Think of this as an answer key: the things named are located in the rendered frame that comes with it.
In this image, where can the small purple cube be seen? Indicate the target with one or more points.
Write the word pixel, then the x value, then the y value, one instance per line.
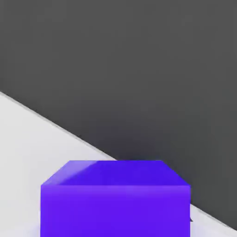
pixel 114 209

